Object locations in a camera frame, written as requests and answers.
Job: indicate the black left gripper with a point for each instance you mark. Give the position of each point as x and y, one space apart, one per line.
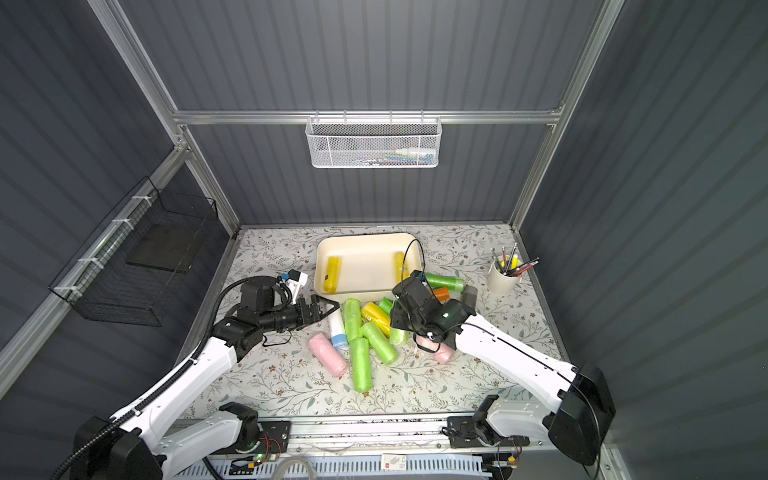
308 310

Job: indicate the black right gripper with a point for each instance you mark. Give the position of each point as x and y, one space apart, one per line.
403 303

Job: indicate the yellow trash bag roll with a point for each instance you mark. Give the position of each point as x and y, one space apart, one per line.
332 274
372 313
400 267

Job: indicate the light green trash bag roll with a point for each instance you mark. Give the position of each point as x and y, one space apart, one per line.
351 311
379 342
398 336
360 363

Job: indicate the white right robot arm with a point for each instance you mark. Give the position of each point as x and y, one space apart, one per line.
576 405

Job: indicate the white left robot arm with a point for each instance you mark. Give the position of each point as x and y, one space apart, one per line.
135 441

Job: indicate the green labelled trash bag roll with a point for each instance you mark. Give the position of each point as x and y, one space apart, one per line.
386 306

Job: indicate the orange trash bag roll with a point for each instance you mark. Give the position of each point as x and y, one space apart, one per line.
442 294

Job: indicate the white blue trash bag roll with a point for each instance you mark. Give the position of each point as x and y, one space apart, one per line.
338 336

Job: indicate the pink trash bag roll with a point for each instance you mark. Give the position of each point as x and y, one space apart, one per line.
442 352
321 347

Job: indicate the cream storage box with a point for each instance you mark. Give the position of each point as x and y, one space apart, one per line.
367 268

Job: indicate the grey trash bag roll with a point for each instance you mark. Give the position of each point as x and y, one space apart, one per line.
469 296

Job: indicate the white pen cup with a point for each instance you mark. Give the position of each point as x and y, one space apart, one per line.
507 270

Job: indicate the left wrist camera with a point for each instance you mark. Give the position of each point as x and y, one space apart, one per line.
295 281

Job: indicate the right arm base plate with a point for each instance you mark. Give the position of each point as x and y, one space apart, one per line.
474 431

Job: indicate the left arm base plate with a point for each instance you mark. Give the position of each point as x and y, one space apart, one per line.
269 437

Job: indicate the white wire wall basket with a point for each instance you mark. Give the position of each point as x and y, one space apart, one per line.
388 144

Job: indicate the black wire side basket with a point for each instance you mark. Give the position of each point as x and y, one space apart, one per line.
132 273

